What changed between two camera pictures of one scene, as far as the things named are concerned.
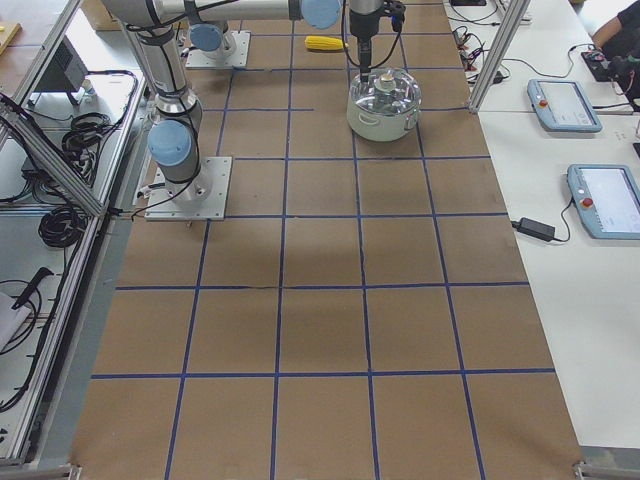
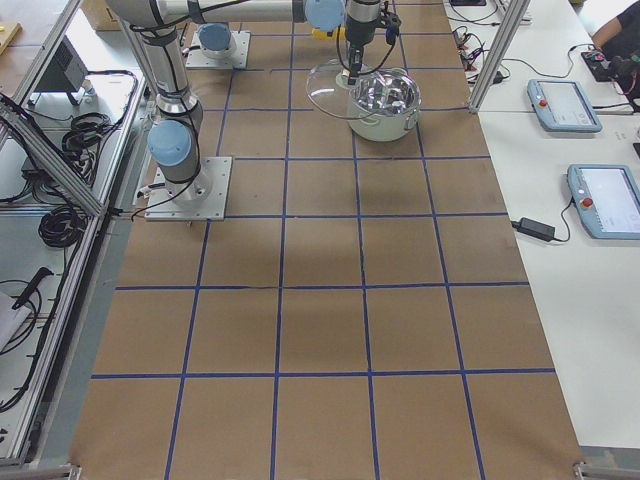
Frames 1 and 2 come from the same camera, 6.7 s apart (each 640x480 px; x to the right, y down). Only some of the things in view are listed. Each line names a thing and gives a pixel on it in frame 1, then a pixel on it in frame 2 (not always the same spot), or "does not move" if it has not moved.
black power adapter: x=534 y=228 does not move
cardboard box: x=99 y=16 does not move
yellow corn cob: x=323 y=43 → x=320 y=34
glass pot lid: x=389 y=91 → x=329 y=90
